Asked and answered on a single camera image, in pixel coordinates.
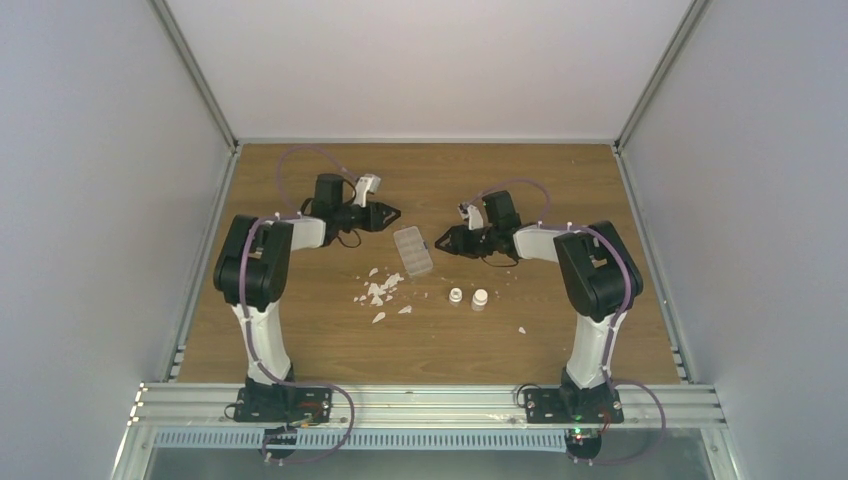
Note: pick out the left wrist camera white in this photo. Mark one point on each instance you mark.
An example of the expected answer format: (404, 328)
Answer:
(365, 185)

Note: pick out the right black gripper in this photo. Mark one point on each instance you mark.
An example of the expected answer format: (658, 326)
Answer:
(461, 240)

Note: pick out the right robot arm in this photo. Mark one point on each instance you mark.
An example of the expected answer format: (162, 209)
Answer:
(600, 277)

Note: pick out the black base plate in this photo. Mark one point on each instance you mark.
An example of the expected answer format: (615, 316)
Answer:
(567, 404)
(259, 403)

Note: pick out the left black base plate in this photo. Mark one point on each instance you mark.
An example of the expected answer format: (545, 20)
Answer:
(259, 403)

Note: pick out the capped white pill bottle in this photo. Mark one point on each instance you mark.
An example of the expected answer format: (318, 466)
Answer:
(479, 299)

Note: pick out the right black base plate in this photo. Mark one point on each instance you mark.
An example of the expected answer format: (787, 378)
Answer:
(567, 404)

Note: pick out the white slotted cable duct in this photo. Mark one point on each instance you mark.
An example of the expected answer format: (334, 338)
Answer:
(365, 439)

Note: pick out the white pill fragments pile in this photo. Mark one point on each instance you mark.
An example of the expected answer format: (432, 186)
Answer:
(380, 294)

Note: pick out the clear plastic pill organizer box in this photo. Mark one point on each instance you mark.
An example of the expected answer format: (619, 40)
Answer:
(413, 251)

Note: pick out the aluminium front rail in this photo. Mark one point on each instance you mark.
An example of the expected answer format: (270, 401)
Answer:
(431, 406)

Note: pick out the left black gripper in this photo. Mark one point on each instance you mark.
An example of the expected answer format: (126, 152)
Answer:
(373, 216)

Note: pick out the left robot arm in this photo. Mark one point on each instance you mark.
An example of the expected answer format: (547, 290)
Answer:
(252, 268)

